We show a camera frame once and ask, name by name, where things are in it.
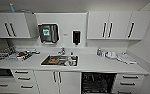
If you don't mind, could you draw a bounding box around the stainless steel dishwasher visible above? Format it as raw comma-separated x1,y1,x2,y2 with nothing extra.
80,72,118,94

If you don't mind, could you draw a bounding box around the small sink pump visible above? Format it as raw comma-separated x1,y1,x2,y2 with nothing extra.
69,50,74,57

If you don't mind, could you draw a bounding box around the black soap dispenser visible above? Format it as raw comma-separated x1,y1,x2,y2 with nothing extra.
71,30,82,46

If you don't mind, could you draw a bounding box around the chrome faucet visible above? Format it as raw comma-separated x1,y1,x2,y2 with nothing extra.
57,47,67,56

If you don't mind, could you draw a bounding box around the white patterned plate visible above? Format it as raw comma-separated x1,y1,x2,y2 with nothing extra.
66,58,78,67

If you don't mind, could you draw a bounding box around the steel paper towel dispenser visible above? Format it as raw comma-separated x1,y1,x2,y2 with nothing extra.
37,23,61,45

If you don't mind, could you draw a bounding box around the orange bowl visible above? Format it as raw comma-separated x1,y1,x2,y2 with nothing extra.
48,56,60,65

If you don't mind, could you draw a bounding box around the steel sink basin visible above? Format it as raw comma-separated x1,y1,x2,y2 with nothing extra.
40,54,81,68

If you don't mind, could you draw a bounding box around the white kettle and bag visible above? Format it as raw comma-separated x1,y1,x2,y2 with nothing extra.
104,49,119,60

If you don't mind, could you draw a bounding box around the white double door base cabinet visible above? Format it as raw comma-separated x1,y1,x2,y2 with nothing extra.
34,70,83,94

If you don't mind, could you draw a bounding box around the dish rack with dishes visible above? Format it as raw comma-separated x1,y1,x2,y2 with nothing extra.
0,48,34,62

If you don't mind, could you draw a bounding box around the white drawer base cabinet wide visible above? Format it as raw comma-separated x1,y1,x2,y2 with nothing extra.
0,68,41,94

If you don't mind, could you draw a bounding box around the white drawer base cabinet narrow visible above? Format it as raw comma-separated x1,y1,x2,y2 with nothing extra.
111,73,146,94

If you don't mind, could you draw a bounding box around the black built-in microwave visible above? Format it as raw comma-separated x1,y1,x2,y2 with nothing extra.
0,68,15,79

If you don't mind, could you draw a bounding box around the white wall cabinet with bottle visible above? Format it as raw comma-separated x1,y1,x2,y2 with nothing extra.
0,12,37,39

